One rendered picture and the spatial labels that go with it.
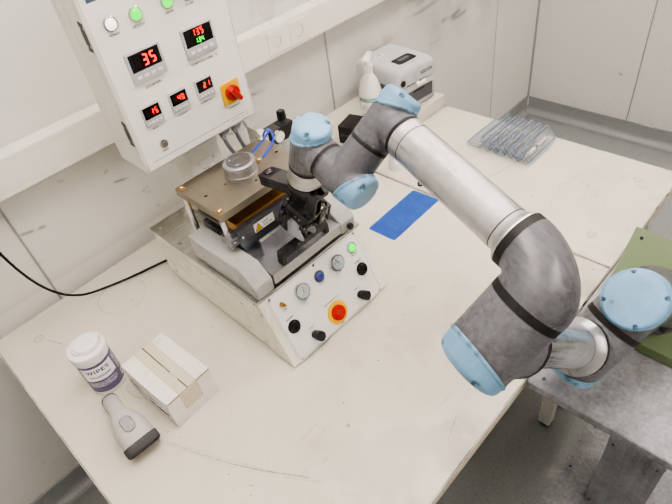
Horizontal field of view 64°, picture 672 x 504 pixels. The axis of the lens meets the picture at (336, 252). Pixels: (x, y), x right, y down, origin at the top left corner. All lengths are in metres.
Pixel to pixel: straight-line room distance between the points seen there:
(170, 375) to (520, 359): 0.79
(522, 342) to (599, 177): 1.16
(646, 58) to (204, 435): 2.85
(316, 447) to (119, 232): 0.94
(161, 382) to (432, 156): 0.78
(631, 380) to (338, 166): 0.79
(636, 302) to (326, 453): 0.67
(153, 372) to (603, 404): 0.98
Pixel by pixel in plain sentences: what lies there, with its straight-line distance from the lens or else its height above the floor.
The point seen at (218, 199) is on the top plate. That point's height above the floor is 1.11.
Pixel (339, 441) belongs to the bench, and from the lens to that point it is 1.21.
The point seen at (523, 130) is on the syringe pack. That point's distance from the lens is 1.98.
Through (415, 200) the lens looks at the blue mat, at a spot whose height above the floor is 0.75.
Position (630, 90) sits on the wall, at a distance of 3.46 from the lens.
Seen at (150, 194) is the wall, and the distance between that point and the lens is 1.79.
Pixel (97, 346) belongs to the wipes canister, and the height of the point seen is 0.89.
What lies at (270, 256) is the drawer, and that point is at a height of 0.97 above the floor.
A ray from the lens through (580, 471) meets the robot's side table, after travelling 2.05.
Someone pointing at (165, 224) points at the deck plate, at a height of 0.93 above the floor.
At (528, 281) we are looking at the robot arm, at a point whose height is 1.27.
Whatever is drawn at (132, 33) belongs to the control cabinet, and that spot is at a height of 1.45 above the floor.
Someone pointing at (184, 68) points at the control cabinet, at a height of 1.34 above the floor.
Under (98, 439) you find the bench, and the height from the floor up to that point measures 0.75.
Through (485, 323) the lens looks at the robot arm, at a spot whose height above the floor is 1.21.
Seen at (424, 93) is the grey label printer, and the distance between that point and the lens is 2.15.
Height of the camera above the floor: 1.81
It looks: 42 degrees down
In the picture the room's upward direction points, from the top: 10 degrees counter-clockwise
